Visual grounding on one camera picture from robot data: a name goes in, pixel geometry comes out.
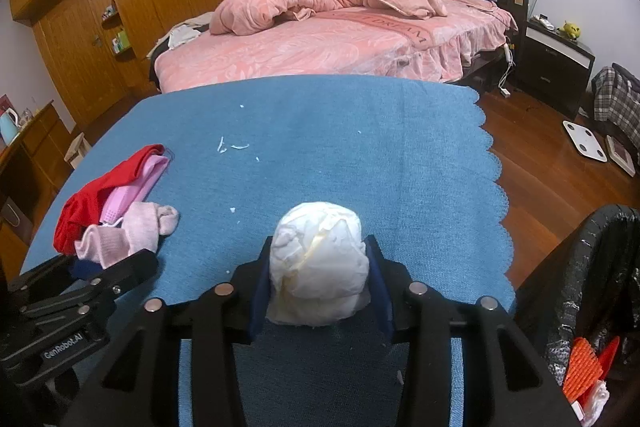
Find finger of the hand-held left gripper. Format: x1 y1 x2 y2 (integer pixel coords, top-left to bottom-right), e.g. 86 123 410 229
22 248 161 329
7 256 77 297

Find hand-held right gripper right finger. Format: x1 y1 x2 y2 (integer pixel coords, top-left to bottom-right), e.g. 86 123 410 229
365 234 583 427

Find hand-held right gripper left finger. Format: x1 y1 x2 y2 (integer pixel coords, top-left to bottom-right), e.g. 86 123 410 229
60 237 276 427

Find white tissue wad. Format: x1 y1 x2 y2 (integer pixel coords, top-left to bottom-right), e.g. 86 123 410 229
267 201 372 328

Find trash bin with black bag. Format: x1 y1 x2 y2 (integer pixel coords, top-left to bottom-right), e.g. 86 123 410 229
515 204 640 427

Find orange packaging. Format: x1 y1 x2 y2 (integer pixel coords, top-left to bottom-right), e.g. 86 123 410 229
562 336 621 403

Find navy cloth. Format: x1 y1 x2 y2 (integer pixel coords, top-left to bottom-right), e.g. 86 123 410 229
67 257 103 280

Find pink sock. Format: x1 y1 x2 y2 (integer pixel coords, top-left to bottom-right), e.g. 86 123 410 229
75 202 180 270

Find grey paper bag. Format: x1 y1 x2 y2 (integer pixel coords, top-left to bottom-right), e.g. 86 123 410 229
0 197 26 243

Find red garment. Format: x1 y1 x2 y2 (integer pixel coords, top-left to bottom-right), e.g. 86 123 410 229
54 144 168 256

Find pink face mask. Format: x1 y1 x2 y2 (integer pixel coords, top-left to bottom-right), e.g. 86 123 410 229
97 155 172 228

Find small white stool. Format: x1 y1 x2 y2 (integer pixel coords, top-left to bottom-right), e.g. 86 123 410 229
67 132 92 170

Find blue tablecloth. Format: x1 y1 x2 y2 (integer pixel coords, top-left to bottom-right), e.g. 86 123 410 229
20 74 518 427

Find wooden sideboard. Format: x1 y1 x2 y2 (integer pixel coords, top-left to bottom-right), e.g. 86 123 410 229
0 101 76 268

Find light blue kettle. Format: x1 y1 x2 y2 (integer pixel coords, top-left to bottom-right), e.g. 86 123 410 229
0 108 21 146

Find scattered white paper scraps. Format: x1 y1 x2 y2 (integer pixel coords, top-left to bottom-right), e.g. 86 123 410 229
215 104 363 225

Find white power strip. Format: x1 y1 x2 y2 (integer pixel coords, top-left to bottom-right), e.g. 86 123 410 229
497 34 517 98

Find white crumpled plastic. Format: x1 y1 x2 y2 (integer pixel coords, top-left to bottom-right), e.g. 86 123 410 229
575 379 612 427

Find white cloth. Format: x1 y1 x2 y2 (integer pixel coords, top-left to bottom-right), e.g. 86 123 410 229
167 23 206 50

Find bed with pink sheet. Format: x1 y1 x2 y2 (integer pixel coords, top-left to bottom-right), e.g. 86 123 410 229
152 0 518 95

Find white bathroom scale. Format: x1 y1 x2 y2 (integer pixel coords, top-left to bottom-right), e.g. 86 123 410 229
562 120 608 162

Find brown framed scale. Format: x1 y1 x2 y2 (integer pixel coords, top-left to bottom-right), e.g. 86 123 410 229
605 136 638 178

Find black nightstand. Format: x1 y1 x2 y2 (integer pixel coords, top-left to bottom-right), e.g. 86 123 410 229
515 19 596 120

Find plaid bag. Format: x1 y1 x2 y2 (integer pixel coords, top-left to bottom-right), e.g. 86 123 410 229
591 64 640 142

